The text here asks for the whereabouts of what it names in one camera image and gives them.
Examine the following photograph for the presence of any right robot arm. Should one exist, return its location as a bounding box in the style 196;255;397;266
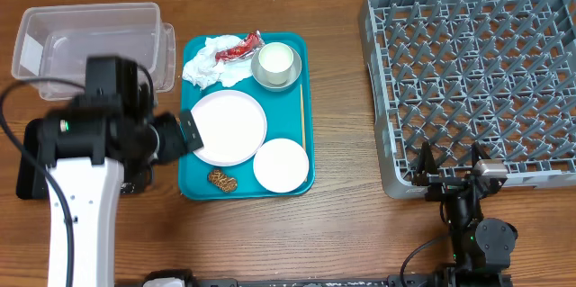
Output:
400;142;518;287

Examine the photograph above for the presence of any grey saucer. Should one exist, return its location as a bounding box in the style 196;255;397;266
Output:
251;46;302;92

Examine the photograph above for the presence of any grey dishwasher rack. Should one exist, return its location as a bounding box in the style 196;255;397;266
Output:
359;0;575;199

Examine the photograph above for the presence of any white napkin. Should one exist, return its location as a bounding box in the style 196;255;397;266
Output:
182;35;252;90

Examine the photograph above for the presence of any teal serving tray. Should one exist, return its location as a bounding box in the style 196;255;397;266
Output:
178;32;315;201

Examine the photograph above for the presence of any wooden chopstick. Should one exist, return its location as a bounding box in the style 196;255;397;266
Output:
300;84;307;151

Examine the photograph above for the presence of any white cup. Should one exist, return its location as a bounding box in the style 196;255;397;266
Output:
258;42;293;85

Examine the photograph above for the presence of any red snack wrapper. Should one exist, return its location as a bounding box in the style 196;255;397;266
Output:
215;31;265;63

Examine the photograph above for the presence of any large white plate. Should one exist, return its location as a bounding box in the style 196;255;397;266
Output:
191;90;267;166

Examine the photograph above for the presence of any clear plastic bin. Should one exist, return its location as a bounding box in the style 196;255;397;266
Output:
11;2;176;93

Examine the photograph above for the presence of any black plastic tray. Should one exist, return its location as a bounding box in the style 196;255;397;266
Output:
15;119;154;200

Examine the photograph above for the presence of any brown cookie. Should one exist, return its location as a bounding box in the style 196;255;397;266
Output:
208;168;238;193

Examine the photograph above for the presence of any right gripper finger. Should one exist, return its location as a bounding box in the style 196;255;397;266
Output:
414;141;437;179
471;142;491;175

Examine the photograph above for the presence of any small white plate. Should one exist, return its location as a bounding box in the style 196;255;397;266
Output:
253;139;310;193

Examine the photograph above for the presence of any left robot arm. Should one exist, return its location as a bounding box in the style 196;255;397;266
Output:
37;56;203;286

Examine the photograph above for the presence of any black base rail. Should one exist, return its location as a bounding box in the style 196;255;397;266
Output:
138;269;443;287

